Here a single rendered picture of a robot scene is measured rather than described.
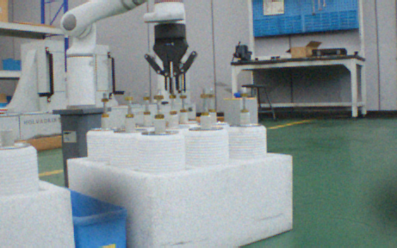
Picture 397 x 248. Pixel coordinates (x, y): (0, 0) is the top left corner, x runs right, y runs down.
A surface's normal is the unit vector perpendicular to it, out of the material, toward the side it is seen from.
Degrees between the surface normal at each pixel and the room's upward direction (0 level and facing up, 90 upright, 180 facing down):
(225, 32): 90
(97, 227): 92
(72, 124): 91
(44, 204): 90
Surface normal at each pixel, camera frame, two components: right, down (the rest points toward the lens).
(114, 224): 0.64, 0.06
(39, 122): 0.86, 0.00
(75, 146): -0.51, 0.00
